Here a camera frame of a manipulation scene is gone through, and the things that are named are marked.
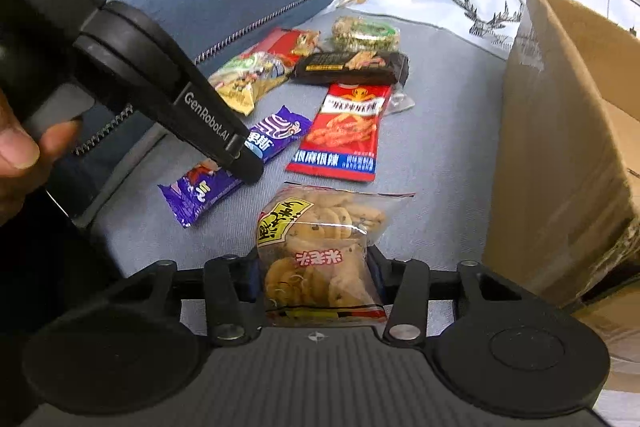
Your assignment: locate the round puffed rice cake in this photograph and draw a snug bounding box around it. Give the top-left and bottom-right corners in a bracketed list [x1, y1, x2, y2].
[332, 16, 400, 52]

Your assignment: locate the person left hand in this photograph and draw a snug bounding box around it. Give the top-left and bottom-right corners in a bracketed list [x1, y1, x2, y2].
[0, 93, 81, 225]

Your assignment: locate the grey deer print sofa cover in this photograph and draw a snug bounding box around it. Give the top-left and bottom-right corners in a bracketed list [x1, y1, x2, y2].
[91, 0, 623, 275]

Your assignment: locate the chocolate chip cookie bag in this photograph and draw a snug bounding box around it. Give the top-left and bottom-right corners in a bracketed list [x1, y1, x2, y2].
[256, 182, 414, 327]

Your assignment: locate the brown cardboard box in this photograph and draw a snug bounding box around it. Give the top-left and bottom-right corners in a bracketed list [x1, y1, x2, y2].
[480, 0, 640, 393]

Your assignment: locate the green label peanut packet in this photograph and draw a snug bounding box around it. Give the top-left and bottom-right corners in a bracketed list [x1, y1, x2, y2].
[208, 51, 294, 116]

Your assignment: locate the purple candy wrapper packet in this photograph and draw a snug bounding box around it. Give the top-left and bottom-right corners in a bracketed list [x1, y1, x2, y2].
[160, 105, 311, 228]

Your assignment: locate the black cracker packet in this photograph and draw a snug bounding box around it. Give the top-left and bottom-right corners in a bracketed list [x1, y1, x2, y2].
[291, 51, 409, 86]

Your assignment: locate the red snack packet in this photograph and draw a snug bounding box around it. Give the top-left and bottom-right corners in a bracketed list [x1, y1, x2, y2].
[248, 28, 320, 68]

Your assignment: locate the red spicy strips packet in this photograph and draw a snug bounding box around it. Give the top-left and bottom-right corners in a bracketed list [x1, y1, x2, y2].
[286, 83, 392, 183]

